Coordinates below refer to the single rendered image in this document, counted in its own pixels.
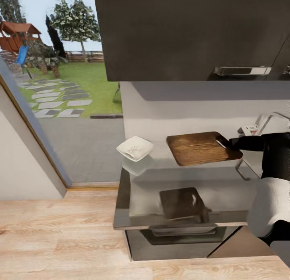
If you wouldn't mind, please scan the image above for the cutting board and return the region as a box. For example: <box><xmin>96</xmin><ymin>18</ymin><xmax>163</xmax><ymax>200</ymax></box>
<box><xmin>166</xmin><ymin>132</ymin><xmax>243</xmax><ymax>167</ymax></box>

